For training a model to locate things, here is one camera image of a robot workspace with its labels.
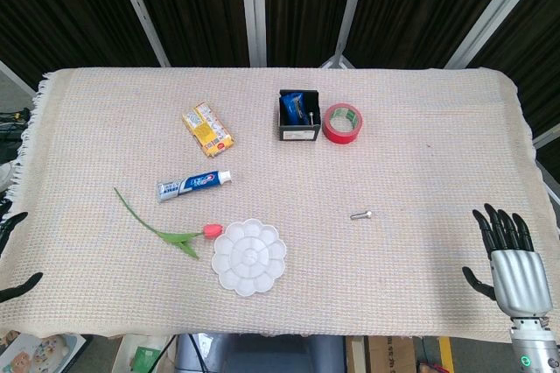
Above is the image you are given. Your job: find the black open box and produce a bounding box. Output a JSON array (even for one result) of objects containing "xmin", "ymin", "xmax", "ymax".
[{"xmin": 278, "ymin": 88, "xmax": 323, "ymax": 143}]

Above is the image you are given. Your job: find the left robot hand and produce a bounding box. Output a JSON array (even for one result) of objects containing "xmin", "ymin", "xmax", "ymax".
[{"xmin": 0, "ymin": 211, "xmax": 44, "ymax": 303}]

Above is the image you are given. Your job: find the red tape roll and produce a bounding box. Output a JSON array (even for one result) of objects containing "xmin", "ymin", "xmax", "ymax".
[{"xmin": 322, "ymin": 102, "xmax": 364, "ymax": 145}]

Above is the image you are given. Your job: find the artificial red tulip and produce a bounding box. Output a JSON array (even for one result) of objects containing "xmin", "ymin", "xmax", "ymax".
[{"xmin": 113, "ymin": 186, "xmax": 225, "ymax": 260}]

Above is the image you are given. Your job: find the beige woven tablecloth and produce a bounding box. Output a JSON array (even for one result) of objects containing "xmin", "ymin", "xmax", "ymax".
[{"xmin": 0, "ymin": 66, "xmax": 560, "ymax": 340}]

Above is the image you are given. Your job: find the toothpaste tube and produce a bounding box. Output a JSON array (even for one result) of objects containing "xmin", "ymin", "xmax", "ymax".
[{"xmin": 156, "ymin": 169, "xmax": 233, "ymax": 204}]

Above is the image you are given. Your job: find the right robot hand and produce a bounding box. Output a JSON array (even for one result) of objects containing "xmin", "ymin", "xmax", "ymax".
[{"xmin": 462, "ymin": 203, "xmax": 554, "ymax": 319}]

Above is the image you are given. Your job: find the white flower-shaped paint palette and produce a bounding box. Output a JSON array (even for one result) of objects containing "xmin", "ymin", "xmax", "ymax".
[{"xmin": 211, "ymin": 217, "xmax": 288, "ymax": 297}]

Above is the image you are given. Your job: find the yellow snack box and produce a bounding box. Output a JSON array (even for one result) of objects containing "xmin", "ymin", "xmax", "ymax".
[{"xmin": 181, "ymin": 102, "xmax": 236, "ymax": 158}]

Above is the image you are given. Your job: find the cardboard box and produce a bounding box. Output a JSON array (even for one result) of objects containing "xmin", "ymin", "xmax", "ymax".
[{"xmin": 345, "ymin": 335, "xmax": 417, "ymax": 373}]

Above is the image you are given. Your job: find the green card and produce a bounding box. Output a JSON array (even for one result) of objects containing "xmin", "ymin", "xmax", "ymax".
[{"xmin": 132, "ymin": 345, "xmax": 164, "ymax": 370}]

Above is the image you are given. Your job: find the blue packet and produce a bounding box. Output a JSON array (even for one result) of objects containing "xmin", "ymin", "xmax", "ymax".
[{"xmin": 282, "ymin": 93, "xmax": 311, "ymax": 127}]

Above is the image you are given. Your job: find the illustrated paper box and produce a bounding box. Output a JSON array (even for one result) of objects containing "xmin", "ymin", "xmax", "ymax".
[{"xmin": 0, "ymin": 331, "xmax": 88, "ymax": 373}]

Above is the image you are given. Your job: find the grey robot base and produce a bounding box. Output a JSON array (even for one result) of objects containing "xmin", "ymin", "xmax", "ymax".
[{"xmin": 174, "ymin": 332, "xmax": 347, "ymax": 373}]

